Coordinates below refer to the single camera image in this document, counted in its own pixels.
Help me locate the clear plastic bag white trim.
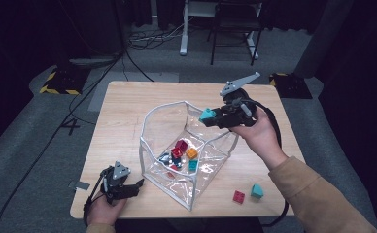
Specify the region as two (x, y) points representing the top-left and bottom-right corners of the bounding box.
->
(138, 99), (240, 212)

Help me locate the red square toy brick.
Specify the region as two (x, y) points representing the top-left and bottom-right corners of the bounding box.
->
(232, 189), (247, 205)

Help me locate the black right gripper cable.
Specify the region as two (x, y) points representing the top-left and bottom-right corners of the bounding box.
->
(241, 97), (290, 226)

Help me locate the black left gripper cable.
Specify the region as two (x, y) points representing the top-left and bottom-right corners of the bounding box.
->
(82, 169), (108, 226)

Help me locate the person's right hand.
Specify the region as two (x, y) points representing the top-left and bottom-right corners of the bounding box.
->
(229, 107), (290, 172)

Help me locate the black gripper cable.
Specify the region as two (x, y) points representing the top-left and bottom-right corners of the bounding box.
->
(241, 97), (290, 226)
(82, 169), (108, 226)

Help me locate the grey curtain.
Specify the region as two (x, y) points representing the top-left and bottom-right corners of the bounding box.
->
(292, 0), (355, 79)

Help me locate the navy toy block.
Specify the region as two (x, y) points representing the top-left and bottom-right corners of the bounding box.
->
(157, 152), (173, 166)

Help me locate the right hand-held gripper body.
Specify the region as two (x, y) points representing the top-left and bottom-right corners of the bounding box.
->
(216, 71), (261, 130)

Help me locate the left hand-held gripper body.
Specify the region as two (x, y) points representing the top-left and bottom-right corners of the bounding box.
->
(99, 160), (136, 206)

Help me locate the white desk frame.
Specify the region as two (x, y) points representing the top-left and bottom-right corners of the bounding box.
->
(179, 0), (262, 61)

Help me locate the teal rounded toy block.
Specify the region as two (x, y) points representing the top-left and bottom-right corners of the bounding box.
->
(250, 183), (264, 200)

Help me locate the maroon toy block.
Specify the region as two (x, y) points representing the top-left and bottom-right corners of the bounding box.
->
(175, 139), (189, 153)

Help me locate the black yellow striped stand base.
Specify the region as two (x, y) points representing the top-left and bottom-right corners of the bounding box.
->
(268, 72), (313, 100)
(39, 66), (90, 96)

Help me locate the person's left hand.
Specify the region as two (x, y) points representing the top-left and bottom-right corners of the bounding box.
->
(86, 193), (128, 225)

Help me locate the tangle of floor cables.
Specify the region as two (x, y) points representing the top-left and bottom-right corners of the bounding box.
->
(126, 22), (186, 51)

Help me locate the black chair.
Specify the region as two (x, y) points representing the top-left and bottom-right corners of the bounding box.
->
(207, 0), (264, 67)

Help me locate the grey tape piece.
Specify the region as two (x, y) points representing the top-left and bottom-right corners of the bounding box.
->
(68, 180), (91, 191)

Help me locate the long black floor cable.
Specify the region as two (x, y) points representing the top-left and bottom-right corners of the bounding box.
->
(0, 51), (126, 233)

